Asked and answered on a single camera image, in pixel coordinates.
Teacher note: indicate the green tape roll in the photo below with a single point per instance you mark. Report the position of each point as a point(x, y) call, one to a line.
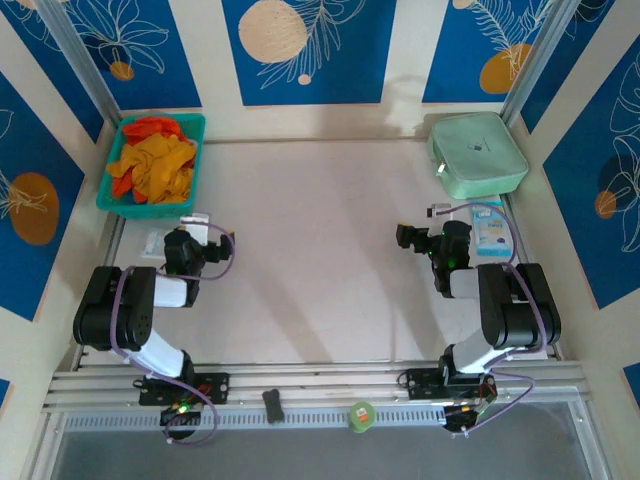
point(362, 417)

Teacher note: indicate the yellow t-shirt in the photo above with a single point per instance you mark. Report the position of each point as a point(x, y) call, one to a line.
point(160, 170)

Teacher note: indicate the aluminium table rail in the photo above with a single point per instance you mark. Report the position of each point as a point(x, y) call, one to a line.
point(320, 382)

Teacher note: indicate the mint green zip case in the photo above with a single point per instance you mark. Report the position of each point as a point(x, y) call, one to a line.
point(477, 155)

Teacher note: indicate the black clip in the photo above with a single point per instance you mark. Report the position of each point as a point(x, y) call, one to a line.
point(273, 406)

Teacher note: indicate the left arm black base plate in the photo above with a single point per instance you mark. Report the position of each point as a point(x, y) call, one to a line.
point(215, 387)

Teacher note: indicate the aluminium frame post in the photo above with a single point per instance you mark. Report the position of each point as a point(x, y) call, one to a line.
point(80, 55)
point(542, 55)

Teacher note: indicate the white surgical mask packet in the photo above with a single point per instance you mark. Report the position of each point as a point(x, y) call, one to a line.
point(151, 245)

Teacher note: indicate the blue floral wall panel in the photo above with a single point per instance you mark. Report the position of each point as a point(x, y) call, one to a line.
point(150, 85)
point(320, 75)
point(460, 50)
point(35, 150)
point(565, 85)
point(600, 225)
point(35, 55)

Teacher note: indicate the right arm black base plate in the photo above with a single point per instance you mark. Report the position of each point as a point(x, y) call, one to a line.
point(422, 385)

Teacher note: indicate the orange t-shirt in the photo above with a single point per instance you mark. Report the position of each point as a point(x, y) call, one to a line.
point(150, 127)

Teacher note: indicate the blue white wipes packet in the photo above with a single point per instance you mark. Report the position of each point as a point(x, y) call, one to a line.
point(492, 232)

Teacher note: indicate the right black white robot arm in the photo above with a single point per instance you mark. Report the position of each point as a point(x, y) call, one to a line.
point(520, 310)

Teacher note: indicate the teal plastic basket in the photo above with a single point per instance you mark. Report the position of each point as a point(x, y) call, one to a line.
point(197, 165)

